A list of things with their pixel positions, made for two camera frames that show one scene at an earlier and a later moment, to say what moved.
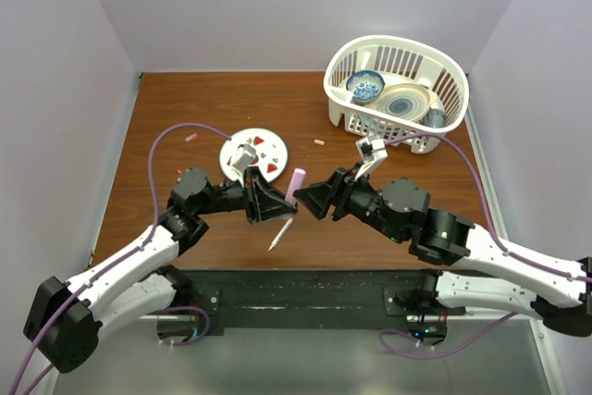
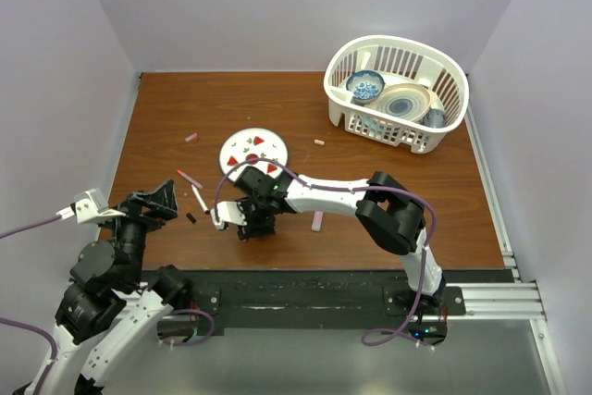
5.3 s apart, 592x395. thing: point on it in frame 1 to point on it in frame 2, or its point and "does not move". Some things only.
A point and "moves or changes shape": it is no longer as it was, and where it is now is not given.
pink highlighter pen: [296, 182] moves or changes shape
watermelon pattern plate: [270, 149] does not move
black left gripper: [261, 201] to [161, 202]
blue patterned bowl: [363, 86] does not move
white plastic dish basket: [400, 61] does not move
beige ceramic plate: [405, 100] does not move
